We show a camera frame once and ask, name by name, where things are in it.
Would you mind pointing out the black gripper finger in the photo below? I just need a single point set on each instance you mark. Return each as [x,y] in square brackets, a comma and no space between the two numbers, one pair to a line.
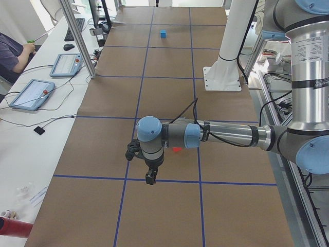
[150,176]

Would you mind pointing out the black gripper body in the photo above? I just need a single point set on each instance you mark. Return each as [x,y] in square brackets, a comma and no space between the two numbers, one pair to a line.
[153,163]

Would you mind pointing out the red wooden cube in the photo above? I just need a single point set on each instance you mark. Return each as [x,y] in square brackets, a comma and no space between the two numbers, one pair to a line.
[176,149]

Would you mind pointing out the blue wooden cube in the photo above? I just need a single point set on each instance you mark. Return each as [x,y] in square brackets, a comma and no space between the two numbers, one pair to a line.
[163,34]

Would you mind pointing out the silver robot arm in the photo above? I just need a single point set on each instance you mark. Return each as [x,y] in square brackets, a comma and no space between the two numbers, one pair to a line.
[223,113]

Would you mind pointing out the small black square pad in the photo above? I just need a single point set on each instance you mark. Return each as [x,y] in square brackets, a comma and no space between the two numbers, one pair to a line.
[39,130]

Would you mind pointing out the far blue teach pendant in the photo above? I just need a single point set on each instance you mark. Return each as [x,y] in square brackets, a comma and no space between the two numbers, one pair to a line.
[66,65]

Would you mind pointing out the blue teach pendant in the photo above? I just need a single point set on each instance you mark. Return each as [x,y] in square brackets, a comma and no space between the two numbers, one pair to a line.
[66,65]
[33,95]

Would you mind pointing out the near blue teach pendant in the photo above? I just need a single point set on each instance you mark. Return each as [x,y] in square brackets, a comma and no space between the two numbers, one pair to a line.
[33,95]

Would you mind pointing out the black computer mouse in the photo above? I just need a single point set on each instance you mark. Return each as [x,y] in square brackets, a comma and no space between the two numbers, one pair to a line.
[68,47]

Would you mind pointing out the red fire extinguisher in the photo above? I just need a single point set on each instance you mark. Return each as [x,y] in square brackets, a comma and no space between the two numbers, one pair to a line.
[15,228]

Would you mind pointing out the seated person purple shirt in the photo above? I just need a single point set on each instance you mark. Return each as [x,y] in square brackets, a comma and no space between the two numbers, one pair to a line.
[14,57]

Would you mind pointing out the white camera mast pedestal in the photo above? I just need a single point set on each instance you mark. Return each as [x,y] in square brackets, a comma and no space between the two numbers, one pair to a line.
[223,75]

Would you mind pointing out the aluminium frame post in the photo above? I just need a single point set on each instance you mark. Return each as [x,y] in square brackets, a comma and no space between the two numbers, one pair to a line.
[72,24]

